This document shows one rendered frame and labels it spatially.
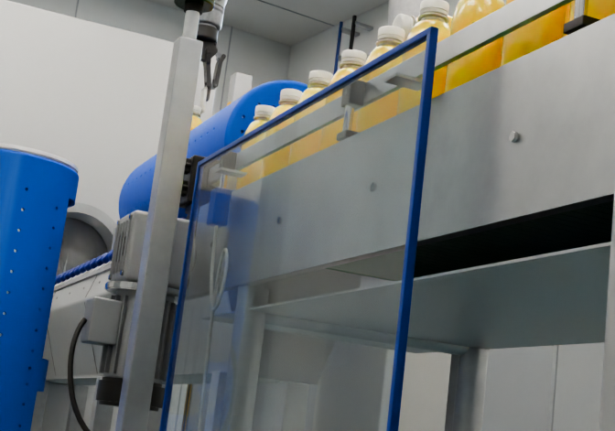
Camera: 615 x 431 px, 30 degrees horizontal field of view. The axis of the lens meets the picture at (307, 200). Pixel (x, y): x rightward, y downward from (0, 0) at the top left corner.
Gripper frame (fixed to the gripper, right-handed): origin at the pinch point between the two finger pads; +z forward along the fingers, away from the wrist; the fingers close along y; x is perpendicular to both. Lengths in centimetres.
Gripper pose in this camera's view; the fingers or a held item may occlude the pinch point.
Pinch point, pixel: (195, 99)
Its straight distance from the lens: 309.8
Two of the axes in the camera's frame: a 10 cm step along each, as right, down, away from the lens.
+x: 3.9, -1.6, -9.0
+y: -9.1, -1.9, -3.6
